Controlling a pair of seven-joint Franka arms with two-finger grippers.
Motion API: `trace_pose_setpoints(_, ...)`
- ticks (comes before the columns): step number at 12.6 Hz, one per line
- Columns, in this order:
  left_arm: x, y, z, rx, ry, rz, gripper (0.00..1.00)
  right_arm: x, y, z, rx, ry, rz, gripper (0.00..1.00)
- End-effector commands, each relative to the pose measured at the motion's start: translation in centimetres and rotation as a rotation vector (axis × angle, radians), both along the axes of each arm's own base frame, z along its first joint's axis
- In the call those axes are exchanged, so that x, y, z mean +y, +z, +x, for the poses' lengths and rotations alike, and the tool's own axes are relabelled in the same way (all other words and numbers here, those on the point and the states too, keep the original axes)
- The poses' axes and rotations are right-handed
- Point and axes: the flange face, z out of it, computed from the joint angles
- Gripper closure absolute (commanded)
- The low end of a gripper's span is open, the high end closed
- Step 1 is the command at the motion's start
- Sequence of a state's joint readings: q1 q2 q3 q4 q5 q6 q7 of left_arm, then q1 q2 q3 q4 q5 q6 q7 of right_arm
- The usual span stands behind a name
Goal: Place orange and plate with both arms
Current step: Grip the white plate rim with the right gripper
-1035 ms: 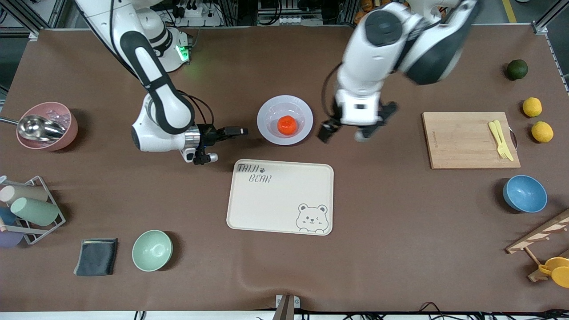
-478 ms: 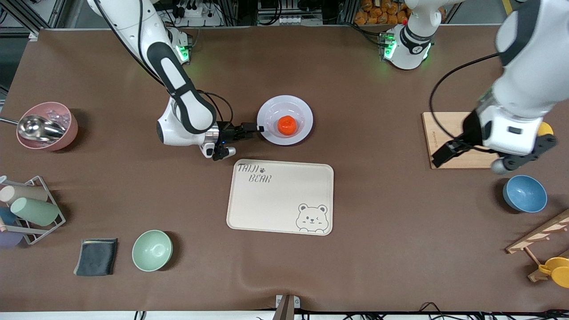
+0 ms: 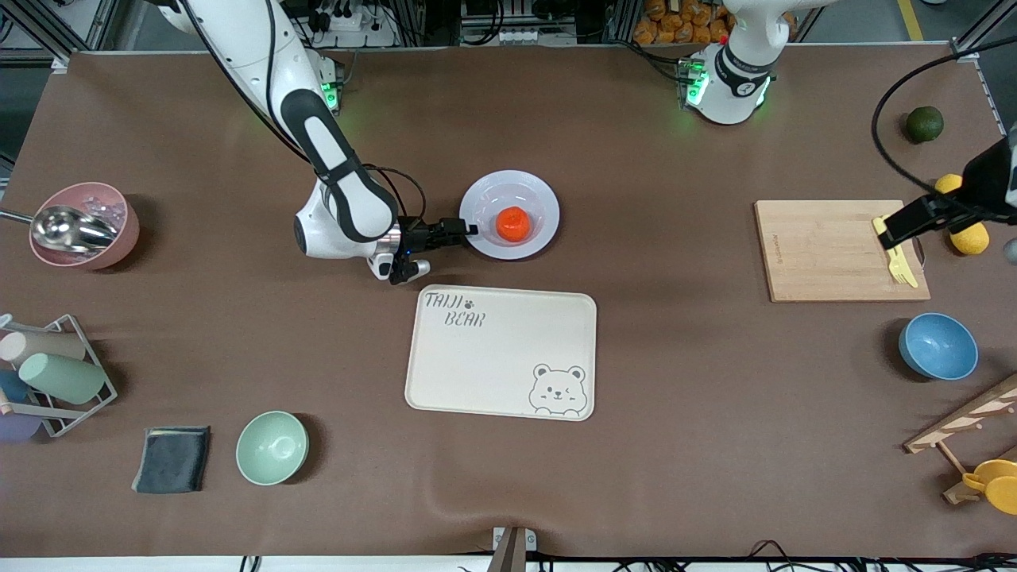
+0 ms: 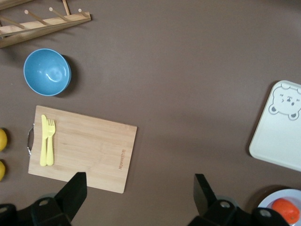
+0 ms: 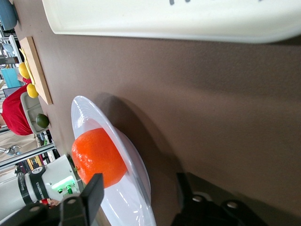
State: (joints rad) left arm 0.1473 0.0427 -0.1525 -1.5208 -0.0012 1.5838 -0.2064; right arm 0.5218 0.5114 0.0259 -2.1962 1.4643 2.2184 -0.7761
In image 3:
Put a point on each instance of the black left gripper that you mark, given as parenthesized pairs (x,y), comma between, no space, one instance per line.
(985,181)

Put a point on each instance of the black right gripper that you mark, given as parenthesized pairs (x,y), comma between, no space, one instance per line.
(418,237)

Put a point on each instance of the white round plate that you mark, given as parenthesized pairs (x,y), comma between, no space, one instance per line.
(493,195)

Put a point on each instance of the orange fruit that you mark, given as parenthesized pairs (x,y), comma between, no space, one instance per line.
(514,224)

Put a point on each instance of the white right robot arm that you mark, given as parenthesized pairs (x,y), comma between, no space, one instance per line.
(349,202)

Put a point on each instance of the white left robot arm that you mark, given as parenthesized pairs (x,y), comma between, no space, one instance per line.
(743,56)

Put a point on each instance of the yellow lemon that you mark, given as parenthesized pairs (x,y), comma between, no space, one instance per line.
(971,240)
(947,183)

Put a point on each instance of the yellow plastic fork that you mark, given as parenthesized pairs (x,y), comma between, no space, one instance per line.
(902,270)

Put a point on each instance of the dark green round fruit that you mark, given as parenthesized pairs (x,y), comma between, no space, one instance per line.
(925,125)

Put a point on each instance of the wooden cutting board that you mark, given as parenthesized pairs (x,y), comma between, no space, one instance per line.
(818,250)

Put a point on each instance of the cream tray with bear print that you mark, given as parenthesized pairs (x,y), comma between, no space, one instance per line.
(493,357)

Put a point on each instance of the blue bowl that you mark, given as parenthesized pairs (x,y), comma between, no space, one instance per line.
(939,347)

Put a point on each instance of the wooden mug rack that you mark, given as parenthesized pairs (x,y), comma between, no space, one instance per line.
(953,425)

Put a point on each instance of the white power strip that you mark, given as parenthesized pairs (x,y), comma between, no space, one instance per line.
(353,28)

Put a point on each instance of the yellow mug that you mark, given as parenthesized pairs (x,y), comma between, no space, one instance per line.
(995,485)

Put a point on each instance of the light green bowl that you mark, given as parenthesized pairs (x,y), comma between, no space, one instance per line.
(272,449)

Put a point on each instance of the pile of orange bread buns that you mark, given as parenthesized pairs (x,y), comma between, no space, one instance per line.
(683,22)

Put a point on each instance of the pink bowl with ice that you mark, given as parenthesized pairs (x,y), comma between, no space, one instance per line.
(127,230)

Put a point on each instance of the folded grey cloth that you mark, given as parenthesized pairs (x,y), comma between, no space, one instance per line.
(171,461)

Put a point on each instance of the metal scoop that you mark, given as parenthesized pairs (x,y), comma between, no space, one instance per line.
(67,229)

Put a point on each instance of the light green cup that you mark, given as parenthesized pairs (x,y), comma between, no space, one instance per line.
(63,379)

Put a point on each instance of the beige cup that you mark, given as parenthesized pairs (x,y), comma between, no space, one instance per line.
(44,345)

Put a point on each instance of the blue cup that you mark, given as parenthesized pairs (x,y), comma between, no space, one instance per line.
(12,387)

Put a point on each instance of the purple cup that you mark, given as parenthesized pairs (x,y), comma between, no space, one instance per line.
(17,429)

